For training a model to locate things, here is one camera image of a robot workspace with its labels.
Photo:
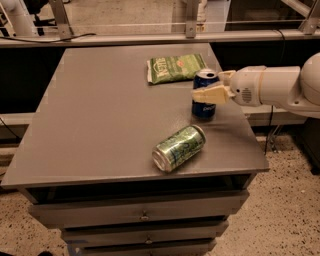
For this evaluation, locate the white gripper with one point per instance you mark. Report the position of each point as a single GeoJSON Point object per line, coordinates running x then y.
{"type": "Point", "coordinates": [246, 86]}

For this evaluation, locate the blue pepsi can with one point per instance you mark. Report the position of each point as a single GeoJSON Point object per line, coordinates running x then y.
{"type": "Point", "coordinates": [204, 78]}

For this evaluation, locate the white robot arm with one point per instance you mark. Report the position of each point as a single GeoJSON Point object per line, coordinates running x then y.
{"type": "Point", "coordinates": [294, 89]}

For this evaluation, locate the green soda can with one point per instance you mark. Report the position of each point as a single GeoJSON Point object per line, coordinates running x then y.
{"type": "Point", "coordinates": [178, 148]}

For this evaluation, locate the green chip bag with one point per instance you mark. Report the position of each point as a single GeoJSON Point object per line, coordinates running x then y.
{"type": "Point", "coordinates": [174, 68]}

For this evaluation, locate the middle grey drawer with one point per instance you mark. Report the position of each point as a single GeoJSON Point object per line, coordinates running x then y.
{"type": "Point", "coordinates": [145, 234]}

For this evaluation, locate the grey drawer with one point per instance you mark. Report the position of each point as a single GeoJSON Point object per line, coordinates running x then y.
{"type": "Point", "coordinates": [197, 247]}
{"type": "Point", "coordinates": [138, 209]}
{"type": "Point", "coordinates": [145, 234]}

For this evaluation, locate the bottom grey drawer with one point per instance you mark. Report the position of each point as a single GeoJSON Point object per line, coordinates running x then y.
{"type": "Point", "coordinates": [197, 247]}

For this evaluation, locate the top grey drawer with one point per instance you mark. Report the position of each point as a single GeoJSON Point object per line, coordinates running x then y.
{"type": "Point", "coordinates": [138, 209]}

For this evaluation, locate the grey metal rail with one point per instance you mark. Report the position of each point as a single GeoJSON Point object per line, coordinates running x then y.
{"type": "Point", "coordinates": [91, 40]}

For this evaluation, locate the metal bracket post left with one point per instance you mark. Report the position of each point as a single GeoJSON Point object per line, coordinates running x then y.
{"type": "Point", "coordinates": [61, 19]}

